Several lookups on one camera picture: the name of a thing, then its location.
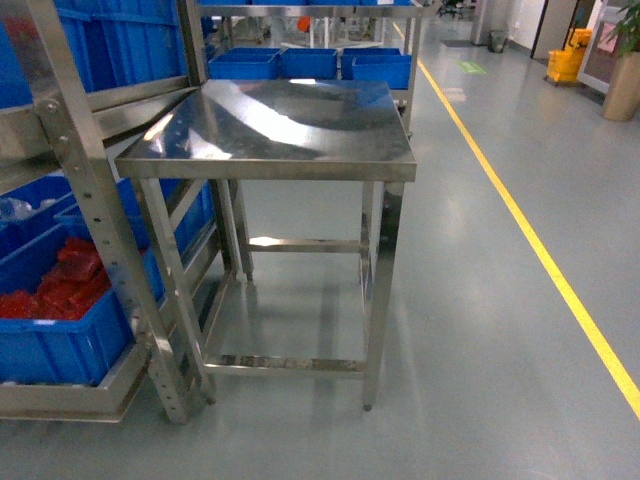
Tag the stainless steel shelf rack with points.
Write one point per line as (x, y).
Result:
(66, 129)

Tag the tan plant pot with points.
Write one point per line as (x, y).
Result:
(622, 99)

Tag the yellow mop bucket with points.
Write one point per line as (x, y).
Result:
(563, 65)

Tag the blue bin with red parts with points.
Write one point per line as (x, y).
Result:
(61, 320)

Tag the small stainless steel table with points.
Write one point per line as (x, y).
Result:
(303, 170)

